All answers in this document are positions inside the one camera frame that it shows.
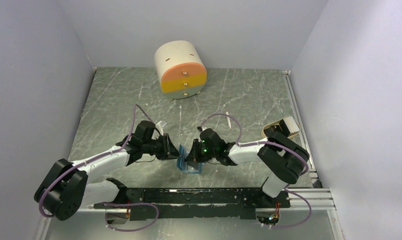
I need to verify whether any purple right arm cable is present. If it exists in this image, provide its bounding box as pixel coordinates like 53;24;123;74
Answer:
196;113;312;230

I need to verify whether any aluminium frame rail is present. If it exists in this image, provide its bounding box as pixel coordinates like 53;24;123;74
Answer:
35;187;344;240

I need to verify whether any white pen red cap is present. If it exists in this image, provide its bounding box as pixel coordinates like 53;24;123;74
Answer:
225;110;232;129

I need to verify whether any right side aluminium rail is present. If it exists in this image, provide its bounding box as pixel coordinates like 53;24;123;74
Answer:
281;70;323;188

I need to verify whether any beige card tray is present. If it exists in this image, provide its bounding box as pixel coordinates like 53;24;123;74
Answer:
261;118;293;139

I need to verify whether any stack of credit cards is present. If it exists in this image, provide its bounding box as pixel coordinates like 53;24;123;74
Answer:
283;116;301;138

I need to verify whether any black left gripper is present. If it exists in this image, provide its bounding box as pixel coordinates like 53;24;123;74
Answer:
142;133;183;161

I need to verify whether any round cream drawer cabinet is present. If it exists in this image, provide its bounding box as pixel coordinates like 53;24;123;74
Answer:
154;40;207;100

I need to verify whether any blue leather card holder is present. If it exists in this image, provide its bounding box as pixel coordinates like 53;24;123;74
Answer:
176;144;203;174

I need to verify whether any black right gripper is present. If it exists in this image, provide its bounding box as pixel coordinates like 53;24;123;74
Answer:
185;138;218;163

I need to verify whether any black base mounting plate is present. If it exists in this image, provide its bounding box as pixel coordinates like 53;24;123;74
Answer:
93;188;291;221

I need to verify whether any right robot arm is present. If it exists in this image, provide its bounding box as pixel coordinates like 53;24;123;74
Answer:
178;128;310;207

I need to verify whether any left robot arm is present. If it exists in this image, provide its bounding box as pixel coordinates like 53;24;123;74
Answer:
33;120;181;221

